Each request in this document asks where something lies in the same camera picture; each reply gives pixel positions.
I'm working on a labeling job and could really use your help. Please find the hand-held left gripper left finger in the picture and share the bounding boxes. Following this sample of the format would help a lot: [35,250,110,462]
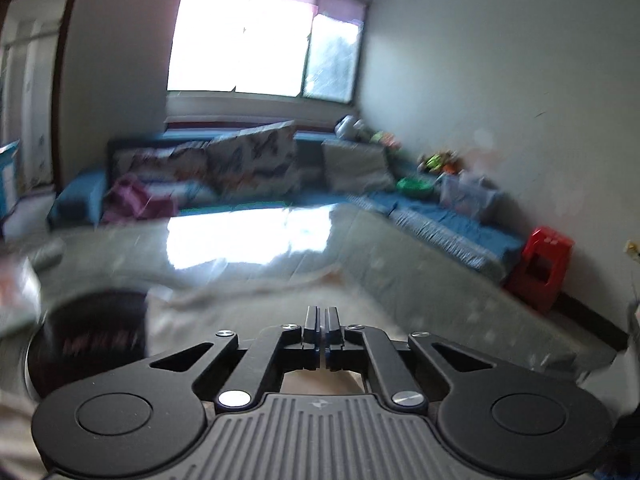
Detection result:
[150,306,322,408]

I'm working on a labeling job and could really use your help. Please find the brown door frame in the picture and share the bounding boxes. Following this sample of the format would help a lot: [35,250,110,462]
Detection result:
[0,0,83,191]

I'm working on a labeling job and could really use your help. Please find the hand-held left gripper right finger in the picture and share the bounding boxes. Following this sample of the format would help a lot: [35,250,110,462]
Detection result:
[324,306,493,409]

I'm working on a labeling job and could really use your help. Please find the white pink tissue pack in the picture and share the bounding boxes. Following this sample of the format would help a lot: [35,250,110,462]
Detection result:
[0,255,43,333]

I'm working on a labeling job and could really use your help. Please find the purple cloth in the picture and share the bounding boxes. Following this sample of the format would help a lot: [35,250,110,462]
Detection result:
[102,175,178,223]

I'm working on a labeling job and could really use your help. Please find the window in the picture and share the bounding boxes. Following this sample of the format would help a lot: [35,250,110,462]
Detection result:
[165,0,371,106]

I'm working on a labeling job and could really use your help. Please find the colourful plush toys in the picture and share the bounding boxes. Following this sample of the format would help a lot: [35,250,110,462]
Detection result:
[417,151,463,173]

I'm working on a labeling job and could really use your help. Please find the blue sofa blanket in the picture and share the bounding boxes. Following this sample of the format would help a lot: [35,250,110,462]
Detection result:
[350,192,523,283]

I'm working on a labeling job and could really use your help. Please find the blue cabinet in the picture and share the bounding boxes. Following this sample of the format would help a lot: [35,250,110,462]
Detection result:
[0,140,23,221]

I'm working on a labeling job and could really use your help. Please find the blue sofa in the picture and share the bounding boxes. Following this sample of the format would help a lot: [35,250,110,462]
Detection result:
[47,130,526,286]

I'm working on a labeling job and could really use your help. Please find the green bowl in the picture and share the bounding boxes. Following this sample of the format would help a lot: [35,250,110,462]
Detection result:
[397,176,435,198]

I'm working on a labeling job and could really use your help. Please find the clear plastic box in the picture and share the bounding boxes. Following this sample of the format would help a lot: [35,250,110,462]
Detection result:
[439,172,501,221]

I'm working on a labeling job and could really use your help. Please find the red plastic stool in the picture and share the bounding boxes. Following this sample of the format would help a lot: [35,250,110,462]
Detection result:
[505,226,576,313]

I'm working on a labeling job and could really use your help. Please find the butterfly print pillow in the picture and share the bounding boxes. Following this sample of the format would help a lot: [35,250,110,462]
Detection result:
[207,121,301,201]
[112,142,211,196]

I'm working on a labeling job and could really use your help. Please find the white plush toy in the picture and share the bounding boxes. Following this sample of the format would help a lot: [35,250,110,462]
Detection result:
[334,115,371,141]

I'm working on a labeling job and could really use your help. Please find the grey pillow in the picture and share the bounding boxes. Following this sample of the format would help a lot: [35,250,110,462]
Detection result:
[321,139,398,193]

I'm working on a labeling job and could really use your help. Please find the black induction cooker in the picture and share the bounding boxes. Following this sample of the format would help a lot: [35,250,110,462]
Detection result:
[25,287,148,401]

